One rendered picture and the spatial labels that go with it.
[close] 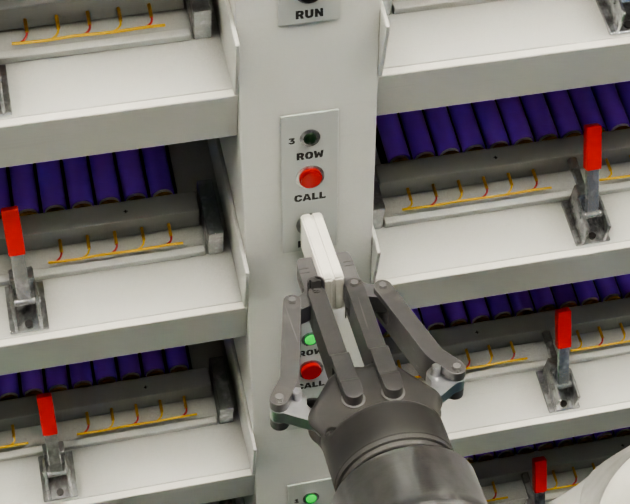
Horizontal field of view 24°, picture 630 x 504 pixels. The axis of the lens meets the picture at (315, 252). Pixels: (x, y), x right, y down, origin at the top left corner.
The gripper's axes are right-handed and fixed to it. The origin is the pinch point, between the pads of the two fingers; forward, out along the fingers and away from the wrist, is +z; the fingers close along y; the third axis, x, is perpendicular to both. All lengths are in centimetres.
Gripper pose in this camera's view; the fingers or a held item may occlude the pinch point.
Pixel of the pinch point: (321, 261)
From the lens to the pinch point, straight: 100.7
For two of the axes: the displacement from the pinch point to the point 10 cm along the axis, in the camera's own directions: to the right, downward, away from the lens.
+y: 9.7, -1.5, 1.7
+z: -2.2, -6.5, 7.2
